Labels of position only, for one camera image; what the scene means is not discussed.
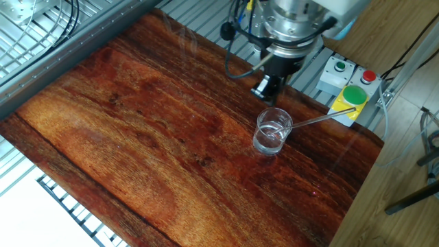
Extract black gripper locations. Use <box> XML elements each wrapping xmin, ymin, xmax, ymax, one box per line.
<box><xmin>250</xmin><ymin>51</ymin><xmax>306</xmax><ymax>106</ymax></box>

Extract grey box red button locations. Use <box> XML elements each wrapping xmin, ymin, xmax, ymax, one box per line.
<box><xmin>348</xmin><ymin>67</ymin><xmax>383</xmax><ymax>104</ymax></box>

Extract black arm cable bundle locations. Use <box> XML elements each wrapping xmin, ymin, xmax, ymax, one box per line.
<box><xmin>219</xmin><ymin>0</ymin><xmax>339</xmax><ymax>80</ymax></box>

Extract yellow box large green button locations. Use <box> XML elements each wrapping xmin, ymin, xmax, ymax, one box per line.
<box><xmin>327</xmin><ymin>84</ymin><xmax>370</xmax><ymax>128</ymax></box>

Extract wood-grain table mat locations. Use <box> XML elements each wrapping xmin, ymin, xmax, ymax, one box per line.
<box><xmin>0</xmin><ymin>8</ymin><xmax>384</xmax><ymax>247</ymax></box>

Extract grey aluminium rail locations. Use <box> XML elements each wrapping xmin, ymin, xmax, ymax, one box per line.
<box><xmin>0</xmin><ymin>0</ymin><xmax>162</xmax><ymax>120</ymax></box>

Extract grey cable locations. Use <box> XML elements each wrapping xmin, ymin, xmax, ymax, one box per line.
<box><xmin>375</xmin><ymin>85</ymin><xmax>439</xmax><ymax>169</ymax></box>

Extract black metal leg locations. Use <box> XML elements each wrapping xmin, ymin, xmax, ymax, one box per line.
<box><xmin>416</xmin><ymin>147</ymin><xmax>439</xmax><ymax>167</ymax></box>
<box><xmin>384</xmin><ymin>180</ymin><xmax>439</xmax><ymax>216</ymax></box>

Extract black table cables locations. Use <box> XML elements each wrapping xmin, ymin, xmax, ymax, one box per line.
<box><xmin>51</xmin><ymin>0</ymin><xmax>81</xmax><ymax>47</ymax></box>

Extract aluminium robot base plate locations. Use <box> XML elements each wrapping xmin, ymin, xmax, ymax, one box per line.
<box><xmin>245</xmin><ymin>0</ymin><xmax>331</xmax><ymax>55</ymax></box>

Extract grey box small green button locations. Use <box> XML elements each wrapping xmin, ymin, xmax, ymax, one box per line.
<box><xmin>316</xmin><ymin>56</ymin><xmax>357</xmax><ymax>96</ymax></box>

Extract thin white cable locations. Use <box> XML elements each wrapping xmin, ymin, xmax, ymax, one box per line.
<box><xmin>0</xmin><ymin>0</ymin><xmax>67</xmax><ymax>64</ymax></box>

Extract silver force torque sensor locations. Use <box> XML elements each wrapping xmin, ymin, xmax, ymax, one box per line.
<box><xmin>262</xmin><ymin>0</ymin><xmax>331</xmax><ymax>59</ymax></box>

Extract clear glass beaker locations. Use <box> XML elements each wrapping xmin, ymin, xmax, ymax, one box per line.
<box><xmin>252</xmin><ymin>107</ymin><xmax>294</xmax><ymax>157</ymax></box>

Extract aluminium frame post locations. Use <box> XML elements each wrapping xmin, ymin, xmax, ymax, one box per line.
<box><xmin>375</xmin><ymin>22</ymin><xmax>439</xmax><ymax>109</ymax></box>

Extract coloured cable bundle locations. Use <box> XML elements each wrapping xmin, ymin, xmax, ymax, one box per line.
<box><xmin>420</xmin><ymin>106</ymin><xmax>439</xmax><ymax>200</ymax></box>

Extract clear glass stirring rod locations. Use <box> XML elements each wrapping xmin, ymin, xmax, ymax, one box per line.
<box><xmin>270</xmin><ymin>107</ymin><xmax>357</xmax><ymax>135</ymax></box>

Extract aluminium mounting plate with holes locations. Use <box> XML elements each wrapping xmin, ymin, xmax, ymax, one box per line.
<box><xmin>0</xmin><ymin>0</ymin><xmax>60</xmax><ymax>25</ymax></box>

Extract thin black floor cables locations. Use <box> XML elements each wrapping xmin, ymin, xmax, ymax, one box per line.
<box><xmin>380</xmin><ymin>10</ymin><xmax>439</xmax><ymax>80</ymax></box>

